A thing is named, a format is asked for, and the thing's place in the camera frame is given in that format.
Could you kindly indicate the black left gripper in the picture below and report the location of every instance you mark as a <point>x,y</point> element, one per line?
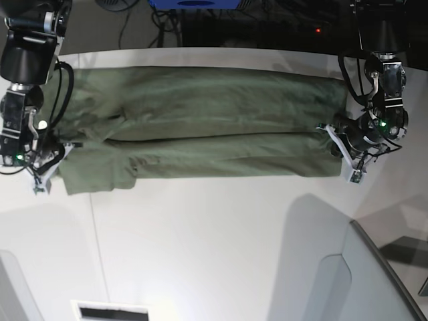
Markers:
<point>358,135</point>

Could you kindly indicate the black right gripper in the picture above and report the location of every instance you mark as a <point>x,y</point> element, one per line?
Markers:
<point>49,154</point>

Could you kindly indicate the green t-shirt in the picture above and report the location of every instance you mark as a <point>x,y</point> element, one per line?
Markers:
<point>171,122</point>

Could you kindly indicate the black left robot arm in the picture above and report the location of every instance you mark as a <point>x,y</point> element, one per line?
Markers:
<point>382,31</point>

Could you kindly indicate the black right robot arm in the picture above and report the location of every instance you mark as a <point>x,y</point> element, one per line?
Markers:
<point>35,33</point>

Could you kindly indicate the blue box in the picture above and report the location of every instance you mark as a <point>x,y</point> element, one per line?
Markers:
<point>195,4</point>

